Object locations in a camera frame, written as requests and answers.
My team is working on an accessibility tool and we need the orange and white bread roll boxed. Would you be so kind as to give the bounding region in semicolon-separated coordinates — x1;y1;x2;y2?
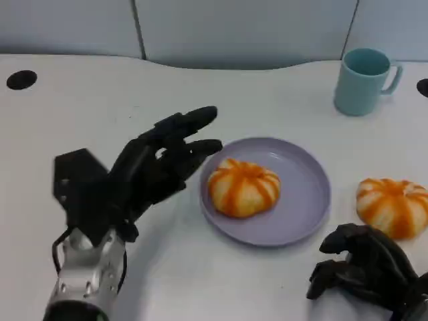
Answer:
355;178;428;241
207;158;282;220

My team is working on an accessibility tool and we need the pale green mug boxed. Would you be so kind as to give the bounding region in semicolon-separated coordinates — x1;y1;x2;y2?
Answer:
334;47;404;117

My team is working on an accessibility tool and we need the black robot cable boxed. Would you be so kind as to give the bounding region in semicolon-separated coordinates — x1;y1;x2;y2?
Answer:
51;228;73;274

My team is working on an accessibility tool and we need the lilac plate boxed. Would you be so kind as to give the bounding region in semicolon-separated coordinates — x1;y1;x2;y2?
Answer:
199;136;332;249

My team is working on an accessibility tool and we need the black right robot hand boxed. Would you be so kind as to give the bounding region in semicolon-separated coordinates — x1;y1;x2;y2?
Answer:
306;223;428;321

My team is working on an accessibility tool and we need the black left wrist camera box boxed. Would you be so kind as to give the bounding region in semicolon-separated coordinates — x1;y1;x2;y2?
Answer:
52;148;115;249

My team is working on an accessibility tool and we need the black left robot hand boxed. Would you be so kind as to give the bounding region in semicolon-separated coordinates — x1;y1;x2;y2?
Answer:
106;106;224;244

